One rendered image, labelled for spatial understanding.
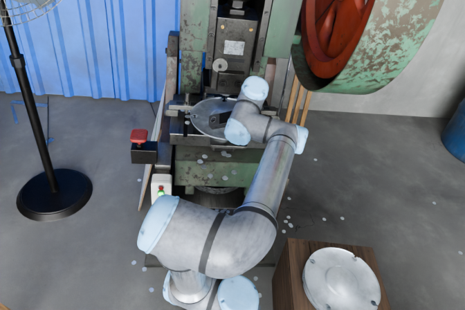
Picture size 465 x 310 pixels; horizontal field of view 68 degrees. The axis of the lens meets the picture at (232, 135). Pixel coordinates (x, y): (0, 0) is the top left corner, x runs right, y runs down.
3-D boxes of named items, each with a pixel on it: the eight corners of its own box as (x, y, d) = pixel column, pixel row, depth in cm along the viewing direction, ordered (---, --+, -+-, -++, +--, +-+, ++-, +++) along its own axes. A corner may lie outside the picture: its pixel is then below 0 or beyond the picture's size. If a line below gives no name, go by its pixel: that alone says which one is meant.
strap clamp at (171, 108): (203, 117, 151) (205, 97, 144) (164, 115, 149) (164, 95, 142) (203, 110, 155) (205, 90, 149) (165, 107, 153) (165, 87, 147)
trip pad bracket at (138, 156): (157, 185, 142) (156, 149, 130) (133, 184, 141) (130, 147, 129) (158, 174, 147) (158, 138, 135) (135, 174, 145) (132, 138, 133)
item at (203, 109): (266, 142, 131) (267, 141, 130) (189, 139, 127) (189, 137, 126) (257, 100, 153) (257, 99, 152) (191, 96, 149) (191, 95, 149)
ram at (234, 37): (248, 96, 134) (261, 21, 116) (210, 93, 132) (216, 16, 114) (243, 74, 147) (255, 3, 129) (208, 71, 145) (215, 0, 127)
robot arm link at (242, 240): (271, 275, 56) (313, 117, 93) (207, 252, 58) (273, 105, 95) (259, 308, 63) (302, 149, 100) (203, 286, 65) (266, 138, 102)
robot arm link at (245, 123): (261, 140, 90) (273, 106, 95) (221, 127, 92) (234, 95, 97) (259, 153, 96) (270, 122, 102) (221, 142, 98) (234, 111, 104)
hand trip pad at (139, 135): (147, 156, 131) (146, 140, 126) (130, 155, 130) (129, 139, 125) (149, 143, 136) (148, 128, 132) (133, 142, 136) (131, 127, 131)
